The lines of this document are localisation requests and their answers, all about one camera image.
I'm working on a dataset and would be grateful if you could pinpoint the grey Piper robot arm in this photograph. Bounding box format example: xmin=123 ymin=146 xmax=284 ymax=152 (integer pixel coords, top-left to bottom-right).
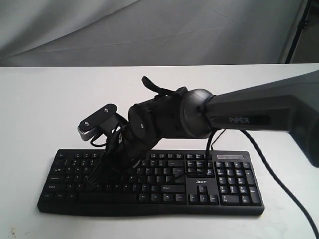
xmin=78 ymin=71 xmax=319 ymax=186

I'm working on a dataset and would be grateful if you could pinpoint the grey backdrop cloth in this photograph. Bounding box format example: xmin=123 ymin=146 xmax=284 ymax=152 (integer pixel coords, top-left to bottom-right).
xmin=0 ymin=0 xmax=306 ymax=67

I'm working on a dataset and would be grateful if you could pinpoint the black acer keyboard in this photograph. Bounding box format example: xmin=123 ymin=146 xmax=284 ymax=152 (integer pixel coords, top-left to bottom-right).
xmin=37 ymin=149 xmax=264 ymax=217

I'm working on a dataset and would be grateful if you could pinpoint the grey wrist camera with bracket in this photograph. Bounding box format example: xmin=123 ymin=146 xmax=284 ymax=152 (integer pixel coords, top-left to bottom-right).
xmin=78 ymin=104 xmax=128 ymax=141

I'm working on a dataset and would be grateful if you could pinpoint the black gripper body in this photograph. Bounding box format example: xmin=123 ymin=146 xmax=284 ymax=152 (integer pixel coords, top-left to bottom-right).
xmin=99 ymin=124 xmax=140 ymax=172

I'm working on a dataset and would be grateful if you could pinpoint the black stand pole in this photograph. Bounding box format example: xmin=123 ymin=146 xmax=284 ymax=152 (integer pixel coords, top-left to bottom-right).
xmin=285 ymin=0 xmax=319 ymax=64

